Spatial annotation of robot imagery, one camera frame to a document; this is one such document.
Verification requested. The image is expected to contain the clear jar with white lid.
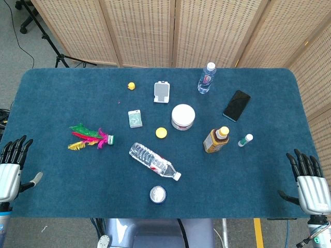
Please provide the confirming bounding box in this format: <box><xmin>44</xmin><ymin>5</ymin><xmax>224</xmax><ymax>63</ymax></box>
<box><xmin>171</xmin><ymin>103</ymin><xmax>196</xmax><ymax>131</ymax></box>

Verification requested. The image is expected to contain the black tripod stand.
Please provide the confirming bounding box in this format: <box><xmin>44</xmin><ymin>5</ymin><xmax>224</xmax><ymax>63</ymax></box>
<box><xmin>15</xmin><ymin>0</ymin><xmax>98</xmax><ymax>69</ymax></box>

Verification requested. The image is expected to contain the yellow corn tea bottle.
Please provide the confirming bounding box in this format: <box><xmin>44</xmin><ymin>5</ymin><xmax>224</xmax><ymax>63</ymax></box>
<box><xmin>203</xmin><ymin>126</ymin><xmax>230</xmax><ymax>154</ymax></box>

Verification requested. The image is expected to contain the slim water bottle purple label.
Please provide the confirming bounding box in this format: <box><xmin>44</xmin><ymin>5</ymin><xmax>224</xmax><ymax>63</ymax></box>
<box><xmin>197</xmin><ymin>61</ymin><xmax>217</xmax><ymax>95</ymax></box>

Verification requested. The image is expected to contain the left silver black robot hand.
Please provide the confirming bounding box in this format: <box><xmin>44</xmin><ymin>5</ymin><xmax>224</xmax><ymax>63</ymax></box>
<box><xmin>0</xmin><ymin>135</ymin><xmax>43</xmax><ymax>204</ymax></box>

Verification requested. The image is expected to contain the metal table leg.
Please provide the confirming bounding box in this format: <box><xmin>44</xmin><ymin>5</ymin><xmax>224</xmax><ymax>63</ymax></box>
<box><xmin>221</xmin><ymin>218</ymin><xmax>230</xmax><ymax>248</ymax></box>

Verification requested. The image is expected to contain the white phone stand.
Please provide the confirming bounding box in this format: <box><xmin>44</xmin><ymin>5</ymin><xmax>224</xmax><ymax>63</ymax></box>
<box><xmin>153</xmin><ymin>81</ymin><xmax>171</xmax><ymax>103</ymax></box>

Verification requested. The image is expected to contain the wooden rattan folding screen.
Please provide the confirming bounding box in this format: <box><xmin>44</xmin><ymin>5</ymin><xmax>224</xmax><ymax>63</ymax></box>
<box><xmin>31</xmin><ymin>0</ymin><xmax>331</xmax><ymax>181</ymax></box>

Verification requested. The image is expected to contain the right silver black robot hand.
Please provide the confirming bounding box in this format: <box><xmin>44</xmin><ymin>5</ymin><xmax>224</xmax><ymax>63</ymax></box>
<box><xmin>278</xmin><ymin>149</ymin><xmax>331</xmax><ymax>215</ymax></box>

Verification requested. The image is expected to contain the black smartphone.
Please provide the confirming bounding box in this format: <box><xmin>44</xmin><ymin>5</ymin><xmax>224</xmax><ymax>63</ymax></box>
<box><xmin>222</xmin><ymin>89</ymin><xmax>251</xmax><ymax>122</ymax></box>

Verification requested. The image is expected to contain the black floor cable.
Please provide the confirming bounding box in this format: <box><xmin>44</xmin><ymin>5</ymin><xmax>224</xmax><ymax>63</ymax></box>
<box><xmin>4</xmin><ymin>0</ymin><xmax>36</xmax><ymax>68</ymax></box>

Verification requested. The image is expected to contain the blue white drink can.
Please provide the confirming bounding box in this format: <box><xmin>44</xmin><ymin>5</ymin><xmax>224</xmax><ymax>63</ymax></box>
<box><xmin>149</xmin><ymin>185</ymin><xmax>168</xmax><ymax>206</ymax></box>

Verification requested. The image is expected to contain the black office chair base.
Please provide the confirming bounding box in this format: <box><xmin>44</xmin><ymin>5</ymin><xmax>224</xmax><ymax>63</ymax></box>
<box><xmin>14</xmin><ymin>0</ymin><xmax>39</xmax><ymax>34</ymax></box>

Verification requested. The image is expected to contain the green white card box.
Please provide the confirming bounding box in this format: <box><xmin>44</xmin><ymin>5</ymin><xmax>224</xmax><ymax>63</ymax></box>
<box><xmin>127</xmin><ymin>109</ymin><xmax>143</xmax><ymax>129</ymax></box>

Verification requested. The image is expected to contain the yellow floor tape strip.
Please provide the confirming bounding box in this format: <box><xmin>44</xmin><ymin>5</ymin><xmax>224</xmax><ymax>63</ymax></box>
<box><xmin>253</xmin><ymin>218</ymin><xmax>264</xmax><ymax>248</ymax></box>

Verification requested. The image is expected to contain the grey robot torso base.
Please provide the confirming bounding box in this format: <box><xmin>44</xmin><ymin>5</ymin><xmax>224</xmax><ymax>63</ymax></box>
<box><xmin>97</xmin><ymin>218</ymin><xmax>215</xmax><ymax>248</ymax></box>

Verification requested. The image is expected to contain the clear water bottle red label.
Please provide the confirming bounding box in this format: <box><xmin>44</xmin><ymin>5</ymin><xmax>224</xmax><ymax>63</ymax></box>
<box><xmin>128</xmin><ymin>142</ymin><xmax>182</xmax><ymax>181</ymax></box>

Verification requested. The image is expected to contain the white green small tube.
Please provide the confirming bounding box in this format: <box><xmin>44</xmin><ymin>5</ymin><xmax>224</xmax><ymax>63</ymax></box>
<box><xmin>237</xmin><ymin>133</ymin><xmax>254</xmax><ymax>148</ymax></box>

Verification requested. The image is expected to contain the blue table mat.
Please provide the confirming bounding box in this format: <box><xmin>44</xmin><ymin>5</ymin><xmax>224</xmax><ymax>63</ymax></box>
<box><xmin>0</xmin><ymin>67</ymin><xmax>319</xmax><ymax>220</ymax></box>

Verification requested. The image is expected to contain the colourful feather shuttlecock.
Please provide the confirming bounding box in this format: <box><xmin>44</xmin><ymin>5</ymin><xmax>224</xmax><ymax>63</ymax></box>
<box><xmin>67</xmin><ymin>123</ymin><xmax>116</xmax><ymax>150</ymax></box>

